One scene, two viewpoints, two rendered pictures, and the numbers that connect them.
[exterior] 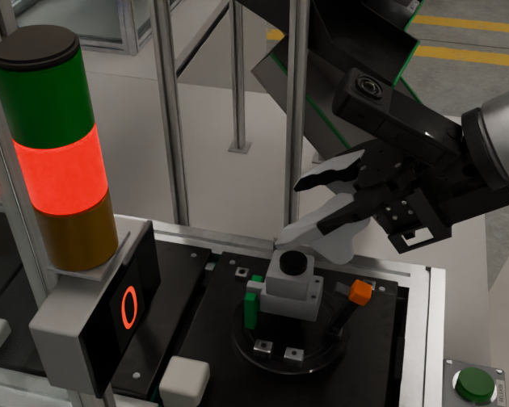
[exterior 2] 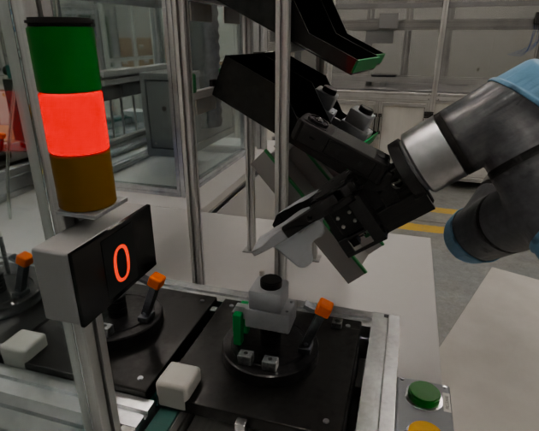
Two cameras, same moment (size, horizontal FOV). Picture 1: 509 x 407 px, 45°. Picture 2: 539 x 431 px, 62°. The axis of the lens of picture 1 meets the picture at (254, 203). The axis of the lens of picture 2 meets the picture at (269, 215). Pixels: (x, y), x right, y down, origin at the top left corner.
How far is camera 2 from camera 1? 0.18 m
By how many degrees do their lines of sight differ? 17
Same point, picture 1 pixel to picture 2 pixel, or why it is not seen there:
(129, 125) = (173, 235)
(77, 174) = (82, 121)
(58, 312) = (57, 242)
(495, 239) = not seen: hidden behind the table
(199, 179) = (218, 268)
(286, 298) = (264, 311)
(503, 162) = (418, 167)
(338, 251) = (300, 255)
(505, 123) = (417, 138)
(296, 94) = (281, 174)
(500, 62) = not seen: hidden behind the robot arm
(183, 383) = (176, 380)
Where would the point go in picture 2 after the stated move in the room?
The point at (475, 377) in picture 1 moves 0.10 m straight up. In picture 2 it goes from (423, 387) to (434, 324)
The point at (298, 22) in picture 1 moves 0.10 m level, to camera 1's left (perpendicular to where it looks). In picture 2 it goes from (281, 120) to (220, 120)
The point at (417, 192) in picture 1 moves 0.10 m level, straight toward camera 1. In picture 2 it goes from (357, 199) to (338, 233)
